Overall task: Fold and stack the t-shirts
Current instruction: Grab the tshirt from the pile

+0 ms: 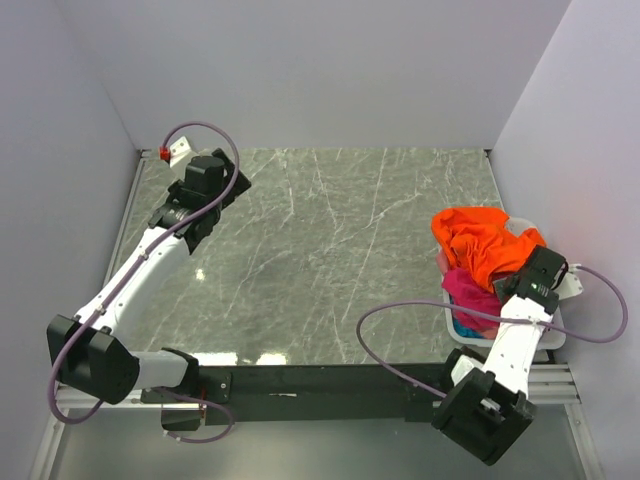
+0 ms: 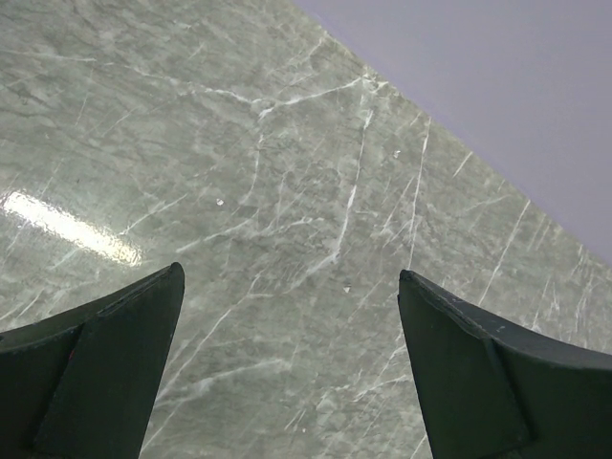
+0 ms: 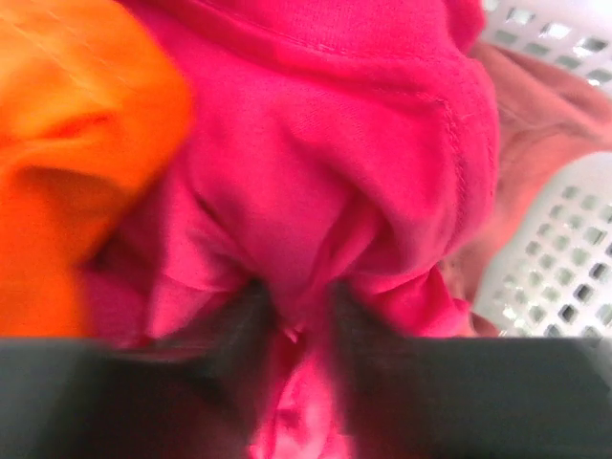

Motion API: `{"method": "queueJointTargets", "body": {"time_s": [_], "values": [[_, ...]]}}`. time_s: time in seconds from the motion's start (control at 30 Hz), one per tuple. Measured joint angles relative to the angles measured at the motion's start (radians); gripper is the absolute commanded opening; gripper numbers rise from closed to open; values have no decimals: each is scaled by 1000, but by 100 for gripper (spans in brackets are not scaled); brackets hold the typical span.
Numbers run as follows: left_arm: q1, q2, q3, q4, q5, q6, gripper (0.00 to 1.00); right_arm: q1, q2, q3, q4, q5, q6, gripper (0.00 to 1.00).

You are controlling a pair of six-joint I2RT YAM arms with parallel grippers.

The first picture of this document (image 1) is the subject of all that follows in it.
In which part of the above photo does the orange t shirt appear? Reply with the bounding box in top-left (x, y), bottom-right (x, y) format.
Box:
top-left (431, 206), bottom-right (546, 292)

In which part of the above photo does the magenta t shirt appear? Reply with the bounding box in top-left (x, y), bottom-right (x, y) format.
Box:
top-left (442, 268), bottom-right (501, 334)

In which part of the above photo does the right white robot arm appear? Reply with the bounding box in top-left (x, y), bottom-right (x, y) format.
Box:
top-left (432, 246), bottom-right (566, 466)

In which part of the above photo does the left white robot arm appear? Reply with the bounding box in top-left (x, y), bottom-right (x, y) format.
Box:
top-left (46, 149), bottom-right (251, 405)

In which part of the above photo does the white plastic laundry basket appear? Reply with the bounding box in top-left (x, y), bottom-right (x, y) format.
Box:
top-left (436, 215), bottom-right (567, 351)

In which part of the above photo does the blue t shirt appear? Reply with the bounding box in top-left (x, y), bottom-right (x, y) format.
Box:
top-left (452, 295), bottom-right (501, 339)

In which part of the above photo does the salmon pink t shirt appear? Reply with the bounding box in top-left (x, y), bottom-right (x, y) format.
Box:
top-left (435, 250), bottom-right (452, 277)

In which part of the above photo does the black base beam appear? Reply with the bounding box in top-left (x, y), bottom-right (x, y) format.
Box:
top-left (139, 362), bottom-right (481, 429)

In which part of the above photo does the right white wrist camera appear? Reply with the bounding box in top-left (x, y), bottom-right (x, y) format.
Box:
top-left (555, 264), bottom-right (584, 300)

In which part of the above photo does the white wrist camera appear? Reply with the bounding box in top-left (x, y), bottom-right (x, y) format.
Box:
top-left (156, 136), bottom-right (197, 169)
top-left (555, 264), bottom-right (584, 300)

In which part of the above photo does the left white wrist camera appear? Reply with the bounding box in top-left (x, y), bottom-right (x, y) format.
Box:
top-left (156, 136), bottom-right (197, 169)

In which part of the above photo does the aluminium frame rail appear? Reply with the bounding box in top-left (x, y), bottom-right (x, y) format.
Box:
top-left (29, 364), bottom-right (579, 479)

